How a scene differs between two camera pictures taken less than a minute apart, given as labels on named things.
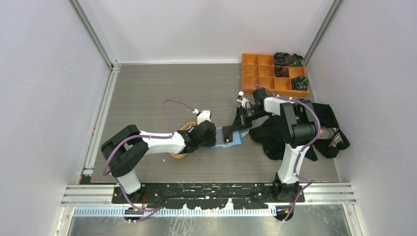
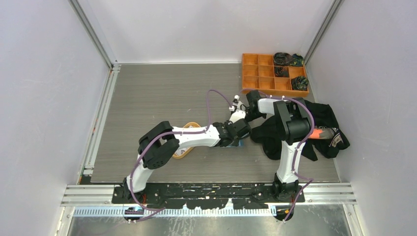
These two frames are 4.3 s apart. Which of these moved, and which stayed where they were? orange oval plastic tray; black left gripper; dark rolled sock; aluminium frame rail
Moved: black left gripper
Stayed: aluminium frame rail; orange oval plastic tray; dark rolled sock
